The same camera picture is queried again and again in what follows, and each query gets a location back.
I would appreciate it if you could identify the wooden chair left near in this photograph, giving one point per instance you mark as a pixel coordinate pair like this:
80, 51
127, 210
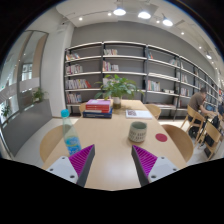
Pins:
49, 142

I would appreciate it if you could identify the small plant by window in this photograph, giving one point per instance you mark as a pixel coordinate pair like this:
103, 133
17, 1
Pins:
38, 95

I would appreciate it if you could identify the patterned ceramic mug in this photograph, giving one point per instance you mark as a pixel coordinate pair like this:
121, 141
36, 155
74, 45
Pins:
137, 131

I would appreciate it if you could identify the wooden chair behind person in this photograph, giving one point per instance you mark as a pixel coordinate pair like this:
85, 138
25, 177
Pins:
195, 120

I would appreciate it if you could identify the wooden chair far right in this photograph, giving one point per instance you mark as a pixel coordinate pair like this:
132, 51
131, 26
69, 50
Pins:
154, 110

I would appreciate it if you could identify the green potted plant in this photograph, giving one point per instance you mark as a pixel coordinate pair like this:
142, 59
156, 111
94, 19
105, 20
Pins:
116, 87

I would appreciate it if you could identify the wooden chair far left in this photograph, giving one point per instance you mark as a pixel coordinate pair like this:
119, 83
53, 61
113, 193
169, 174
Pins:
82, 108

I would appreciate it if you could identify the red round coaster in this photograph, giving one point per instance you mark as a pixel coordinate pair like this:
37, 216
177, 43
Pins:
161, 137

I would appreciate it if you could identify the large grey bookshelf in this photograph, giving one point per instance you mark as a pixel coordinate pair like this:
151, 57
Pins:
163, 77

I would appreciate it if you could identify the wooden chair right near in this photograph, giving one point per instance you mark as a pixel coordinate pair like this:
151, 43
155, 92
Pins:
181, 140

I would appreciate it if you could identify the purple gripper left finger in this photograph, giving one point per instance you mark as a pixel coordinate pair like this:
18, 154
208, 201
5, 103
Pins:
74, 168

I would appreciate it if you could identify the wooden chair far edge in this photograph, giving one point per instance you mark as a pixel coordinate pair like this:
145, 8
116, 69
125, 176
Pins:
211, 138

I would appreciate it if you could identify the dark blue bottom book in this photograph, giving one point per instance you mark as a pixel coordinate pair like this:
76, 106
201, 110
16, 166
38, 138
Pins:
97, 115

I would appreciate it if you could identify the seated person brown shirt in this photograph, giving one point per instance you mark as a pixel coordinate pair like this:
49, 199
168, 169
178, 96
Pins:
197, 104

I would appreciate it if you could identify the clear plastic water bottle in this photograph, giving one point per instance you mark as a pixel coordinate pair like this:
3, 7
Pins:
70, 135

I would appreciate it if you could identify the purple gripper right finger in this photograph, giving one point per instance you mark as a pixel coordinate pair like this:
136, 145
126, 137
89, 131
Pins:
149, 167

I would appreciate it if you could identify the open magazine on table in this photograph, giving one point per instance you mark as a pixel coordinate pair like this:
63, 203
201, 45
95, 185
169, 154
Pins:
138, 114

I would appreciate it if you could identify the red book on stack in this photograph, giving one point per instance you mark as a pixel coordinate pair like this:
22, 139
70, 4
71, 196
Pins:
98, 105

